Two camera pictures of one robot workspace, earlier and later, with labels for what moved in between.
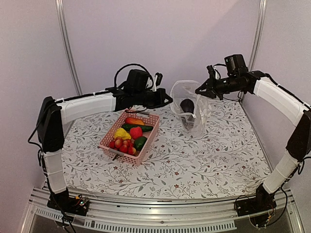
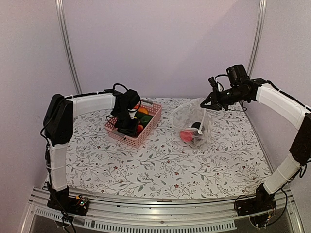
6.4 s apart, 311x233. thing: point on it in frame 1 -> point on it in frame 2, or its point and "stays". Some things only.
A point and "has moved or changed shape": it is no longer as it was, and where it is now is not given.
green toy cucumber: [145, 127] -> [139, 115]
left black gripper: [161, 102] -> [132, 129]
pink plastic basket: [150, 120] -> [154, 109]
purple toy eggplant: [187, 106] -> [196, 124]
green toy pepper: [139, 142] -> [145, 120]
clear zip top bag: [193, 110] -> [192, 123]
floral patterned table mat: [224, 159] stays
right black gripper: [211, 91] -> [212, 97]
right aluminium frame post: [253, 49] stays
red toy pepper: [136, 132] has moved or changed shape
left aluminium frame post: [60, 10] stays
